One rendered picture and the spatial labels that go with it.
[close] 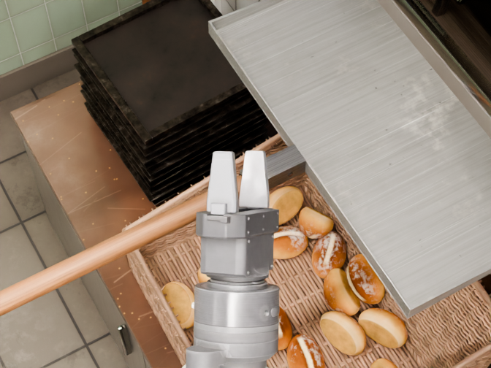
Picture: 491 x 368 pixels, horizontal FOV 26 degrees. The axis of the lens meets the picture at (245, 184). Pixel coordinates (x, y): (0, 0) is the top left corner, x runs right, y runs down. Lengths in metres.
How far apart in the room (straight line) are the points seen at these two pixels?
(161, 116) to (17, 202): 0.99
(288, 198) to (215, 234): 1.07
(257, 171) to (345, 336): 0.90
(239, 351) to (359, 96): 0.62
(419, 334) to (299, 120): 0.61
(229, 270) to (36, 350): 1.68
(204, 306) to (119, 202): 1.13
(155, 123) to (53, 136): 0.37
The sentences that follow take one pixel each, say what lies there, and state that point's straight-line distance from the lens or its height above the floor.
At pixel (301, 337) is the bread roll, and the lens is 1.99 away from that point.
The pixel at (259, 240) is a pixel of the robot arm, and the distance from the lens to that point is 1.09.
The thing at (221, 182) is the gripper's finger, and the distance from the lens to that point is 1.05.
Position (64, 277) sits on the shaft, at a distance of 1.43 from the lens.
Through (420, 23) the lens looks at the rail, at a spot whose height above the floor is 1.43.
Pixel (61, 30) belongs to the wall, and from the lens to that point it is 3.00.
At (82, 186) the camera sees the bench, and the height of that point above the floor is 0.58.
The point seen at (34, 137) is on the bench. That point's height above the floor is 0.58.
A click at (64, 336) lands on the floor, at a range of 2.71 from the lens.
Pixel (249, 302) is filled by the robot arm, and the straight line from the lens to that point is 1.07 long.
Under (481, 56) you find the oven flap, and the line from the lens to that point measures 1.38.
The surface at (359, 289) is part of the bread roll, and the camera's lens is 2.02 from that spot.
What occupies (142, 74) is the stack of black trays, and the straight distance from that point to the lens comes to 2.06.
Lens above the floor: 2.47
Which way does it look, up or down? 59 degrees down
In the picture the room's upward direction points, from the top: straight up
